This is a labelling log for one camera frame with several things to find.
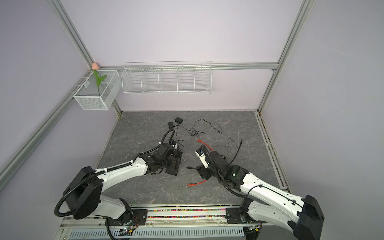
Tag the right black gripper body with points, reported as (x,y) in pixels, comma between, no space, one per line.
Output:
(207,172)

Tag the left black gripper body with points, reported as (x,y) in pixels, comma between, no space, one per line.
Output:
(165,162)

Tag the black ribbed network switch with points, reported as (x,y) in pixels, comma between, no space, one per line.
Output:
(173,163)

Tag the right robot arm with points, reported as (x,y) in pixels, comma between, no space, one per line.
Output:
(263,202)

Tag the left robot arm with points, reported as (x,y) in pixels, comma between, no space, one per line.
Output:
(84,196)

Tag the black power adapter far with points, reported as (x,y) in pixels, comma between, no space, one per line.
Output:
(178,120)

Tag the white mesh box basket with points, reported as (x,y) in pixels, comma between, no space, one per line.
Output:
(87,95)

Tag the artificial pink tulip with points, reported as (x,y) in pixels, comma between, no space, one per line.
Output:
(99,79)

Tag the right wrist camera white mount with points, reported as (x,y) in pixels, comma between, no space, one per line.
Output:
(201,155)

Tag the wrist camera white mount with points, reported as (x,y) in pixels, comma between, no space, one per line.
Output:
(174,144)
(201,155)

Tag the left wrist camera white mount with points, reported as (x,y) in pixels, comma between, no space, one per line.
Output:
(174,144)

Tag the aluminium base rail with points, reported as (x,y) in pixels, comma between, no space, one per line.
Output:
(186,223)

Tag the white wire wall basket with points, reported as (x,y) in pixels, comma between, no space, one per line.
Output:
(167,77)

